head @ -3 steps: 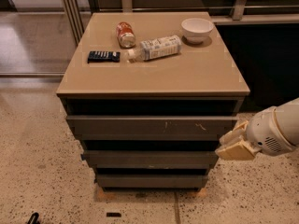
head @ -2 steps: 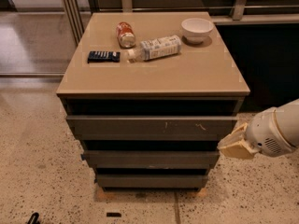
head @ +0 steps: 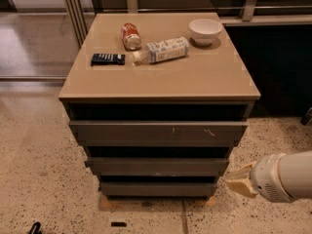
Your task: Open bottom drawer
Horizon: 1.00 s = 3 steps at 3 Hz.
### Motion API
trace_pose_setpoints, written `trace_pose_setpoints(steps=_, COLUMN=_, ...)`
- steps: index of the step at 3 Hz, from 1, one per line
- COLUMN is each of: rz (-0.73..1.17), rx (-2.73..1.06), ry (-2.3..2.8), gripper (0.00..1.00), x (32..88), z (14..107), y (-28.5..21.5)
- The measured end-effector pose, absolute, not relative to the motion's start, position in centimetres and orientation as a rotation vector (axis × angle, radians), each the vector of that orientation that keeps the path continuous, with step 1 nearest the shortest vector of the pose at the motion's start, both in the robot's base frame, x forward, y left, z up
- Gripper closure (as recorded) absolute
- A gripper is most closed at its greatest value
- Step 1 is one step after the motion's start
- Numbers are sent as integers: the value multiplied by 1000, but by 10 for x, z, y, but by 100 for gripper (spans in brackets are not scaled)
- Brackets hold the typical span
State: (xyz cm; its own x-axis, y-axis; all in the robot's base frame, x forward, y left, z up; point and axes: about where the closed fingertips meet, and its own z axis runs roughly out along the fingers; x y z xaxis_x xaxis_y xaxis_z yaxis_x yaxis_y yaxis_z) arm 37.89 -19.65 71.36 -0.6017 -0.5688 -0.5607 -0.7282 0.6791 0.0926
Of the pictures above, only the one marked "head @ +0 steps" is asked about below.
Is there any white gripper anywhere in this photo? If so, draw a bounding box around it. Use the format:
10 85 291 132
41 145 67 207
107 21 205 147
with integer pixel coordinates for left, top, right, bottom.
225 153 293 203

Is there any grey bottom drawer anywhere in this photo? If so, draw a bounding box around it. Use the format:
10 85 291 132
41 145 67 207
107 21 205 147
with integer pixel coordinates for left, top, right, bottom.
100 182 216 197

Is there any grey drawer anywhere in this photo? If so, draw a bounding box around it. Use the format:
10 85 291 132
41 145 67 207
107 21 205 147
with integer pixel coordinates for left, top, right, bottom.
86 157 228 176
69 121 248 147
100 182 216 197

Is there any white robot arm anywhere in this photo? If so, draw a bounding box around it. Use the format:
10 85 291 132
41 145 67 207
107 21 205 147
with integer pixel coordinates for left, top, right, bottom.
224 151 312 203

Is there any grey three-drawer cabinet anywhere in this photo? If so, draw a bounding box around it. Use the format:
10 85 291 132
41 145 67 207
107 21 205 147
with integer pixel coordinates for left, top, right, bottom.
59 14 260 184

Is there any grey middle drawer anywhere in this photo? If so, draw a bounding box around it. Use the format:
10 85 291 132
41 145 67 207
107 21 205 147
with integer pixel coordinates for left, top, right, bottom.
86 157 228 176

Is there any grey top drawer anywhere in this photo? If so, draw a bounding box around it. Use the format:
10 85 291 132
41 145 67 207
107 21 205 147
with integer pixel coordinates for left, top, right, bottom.
69 121 248 147

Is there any dark object right edge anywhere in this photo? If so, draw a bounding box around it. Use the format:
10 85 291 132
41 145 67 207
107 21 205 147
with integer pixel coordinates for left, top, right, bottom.
300 106 312 126

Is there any clear plastic bottle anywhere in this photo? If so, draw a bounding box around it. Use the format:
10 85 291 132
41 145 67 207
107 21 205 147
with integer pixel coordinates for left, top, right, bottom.
131 37 189 64

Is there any white ceramic bowl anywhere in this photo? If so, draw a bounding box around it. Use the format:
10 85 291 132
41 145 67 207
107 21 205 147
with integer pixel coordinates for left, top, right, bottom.
189 19 223 46

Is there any red soda can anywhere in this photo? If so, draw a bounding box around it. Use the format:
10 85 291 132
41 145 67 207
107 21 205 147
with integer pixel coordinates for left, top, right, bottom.
121 22 141 50

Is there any dark blue snack packet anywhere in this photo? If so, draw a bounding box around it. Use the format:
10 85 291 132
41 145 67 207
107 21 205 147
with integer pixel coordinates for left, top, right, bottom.
91 54 126 65

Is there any black object bottom left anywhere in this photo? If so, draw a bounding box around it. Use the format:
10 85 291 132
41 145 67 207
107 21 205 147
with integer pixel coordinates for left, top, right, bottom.
28 222 42 234

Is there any metal railing frame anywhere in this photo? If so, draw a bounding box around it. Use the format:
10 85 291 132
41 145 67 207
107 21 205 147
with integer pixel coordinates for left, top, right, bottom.
63 0 312 44

